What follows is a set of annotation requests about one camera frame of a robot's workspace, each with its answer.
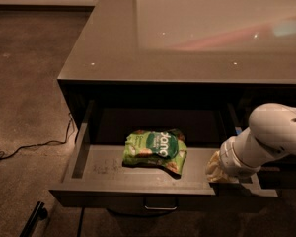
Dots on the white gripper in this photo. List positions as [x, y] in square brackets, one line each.
[227, 160]

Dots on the grey drawer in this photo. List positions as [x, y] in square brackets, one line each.
[97, 177]

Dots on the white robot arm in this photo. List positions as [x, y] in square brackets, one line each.
[270, 136]

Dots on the green snack bag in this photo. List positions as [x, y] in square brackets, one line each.
[164, 149]

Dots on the grey cabinet counter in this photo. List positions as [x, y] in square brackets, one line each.
[184, 53]

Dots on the black metal bar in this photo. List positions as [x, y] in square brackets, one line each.
[38, 213]

